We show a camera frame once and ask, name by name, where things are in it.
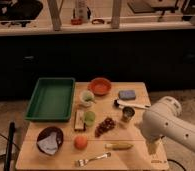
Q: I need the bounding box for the black cable on floor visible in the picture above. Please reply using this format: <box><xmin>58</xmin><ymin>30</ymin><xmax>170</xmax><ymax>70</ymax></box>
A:
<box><xmin>166</xmin><ymin>158</ymin><xmax>189</xmax><ymax>171</ymax></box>

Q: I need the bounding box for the blue sponge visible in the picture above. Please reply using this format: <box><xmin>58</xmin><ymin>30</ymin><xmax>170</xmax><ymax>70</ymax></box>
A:
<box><xmin>118</xmin><ymin>90</ymin><xmax>136</xmax><ymax>100</ymax></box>

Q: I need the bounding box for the green plastic tray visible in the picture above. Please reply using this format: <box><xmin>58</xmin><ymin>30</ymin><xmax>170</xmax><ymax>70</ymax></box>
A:
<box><xmin>25</xmin><ymin>78</ymin><xmax>75</xmax><ymax>122</ymax></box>

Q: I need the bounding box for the dark metal cup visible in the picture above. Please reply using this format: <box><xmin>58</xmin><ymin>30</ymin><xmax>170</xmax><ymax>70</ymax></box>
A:
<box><xmin>121</xmin><ymin>107</ymin><xmax>135</xmax><ymax>123</ymax></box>

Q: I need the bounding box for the orange bowl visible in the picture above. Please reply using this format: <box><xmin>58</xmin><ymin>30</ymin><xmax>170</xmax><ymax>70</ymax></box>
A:
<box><xmin>88</xmin><ymin>77</ymin><xmax>111</xmax><ymax>96</ymax></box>

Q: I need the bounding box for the bunch of dark grapes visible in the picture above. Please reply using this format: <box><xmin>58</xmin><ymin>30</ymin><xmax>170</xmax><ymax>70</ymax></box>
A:
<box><xmin>95</xmin><ymin>117</ymin><xmax>116</xmax><ymax>137</ymax></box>

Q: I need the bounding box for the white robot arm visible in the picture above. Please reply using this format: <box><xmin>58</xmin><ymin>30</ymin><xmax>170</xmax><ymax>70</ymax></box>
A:
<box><xmin>139</xmin><ymin>96</ymin><xmax>195</xmax><ymax>153</ymax></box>

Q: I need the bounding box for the black pole left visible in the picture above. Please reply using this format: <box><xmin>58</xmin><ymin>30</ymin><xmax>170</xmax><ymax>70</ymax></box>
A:
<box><xmin>3</xmin><ymin>122</ymin><xmax>15</xmax><ymax>171</ymax></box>

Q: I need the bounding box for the red object on shelf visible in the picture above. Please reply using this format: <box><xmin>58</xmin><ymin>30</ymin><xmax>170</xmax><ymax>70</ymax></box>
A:
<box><xmin>71</xmin><ymin>18</ymin><xmax>83</xmax><ymax>25</ymax></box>

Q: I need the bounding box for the brown white sponge block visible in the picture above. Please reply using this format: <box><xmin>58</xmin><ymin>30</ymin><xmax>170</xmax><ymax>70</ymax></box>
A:
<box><xmin>74</xmin><ymin>110</ymin><xmax>85</xmax><ymax>131</ymax></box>

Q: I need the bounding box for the orange fruit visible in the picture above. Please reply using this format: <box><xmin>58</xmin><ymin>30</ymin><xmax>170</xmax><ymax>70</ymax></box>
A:
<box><xmin>74</xmin><ymin>135</ymin><xmax>88</xmax><ymax>150</ymax></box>

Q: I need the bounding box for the black office chair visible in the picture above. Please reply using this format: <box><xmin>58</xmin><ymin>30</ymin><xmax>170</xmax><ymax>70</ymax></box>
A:
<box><xmin>0</xmin><ymin>0</ymin><xmax>43</xmax><ymax>27</ymax></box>

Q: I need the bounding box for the dark bowl with white cloth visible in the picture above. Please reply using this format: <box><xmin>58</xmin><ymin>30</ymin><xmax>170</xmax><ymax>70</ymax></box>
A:
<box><xmin>36</xmin><ymin>126</ymin><xmax>63</xmax><ymax>155</ymax></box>

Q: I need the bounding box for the silver fork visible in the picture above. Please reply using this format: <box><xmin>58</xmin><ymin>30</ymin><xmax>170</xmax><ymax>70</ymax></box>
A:
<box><xmin>75</xmin><ymin>152</ymin><xmax>111</xmax><ymax>167</ymax></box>

